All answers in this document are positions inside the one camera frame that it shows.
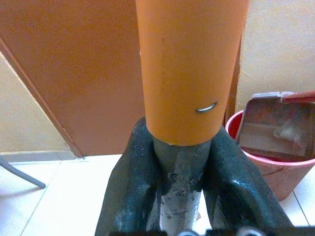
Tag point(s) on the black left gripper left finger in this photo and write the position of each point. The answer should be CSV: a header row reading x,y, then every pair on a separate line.
x,y
130,177

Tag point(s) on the brown wooden door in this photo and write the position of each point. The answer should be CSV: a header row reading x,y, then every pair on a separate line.
x,y
73,73

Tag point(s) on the grey metal chair leg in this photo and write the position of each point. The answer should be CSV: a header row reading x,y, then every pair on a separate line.
x,y
22,172

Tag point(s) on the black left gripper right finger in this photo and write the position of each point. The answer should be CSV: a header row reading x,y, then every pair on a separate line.
x,y
236,182

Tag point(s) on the pink plastic bucket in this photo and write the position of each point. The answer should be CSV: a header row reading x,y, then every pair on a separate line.
x,y
273,169

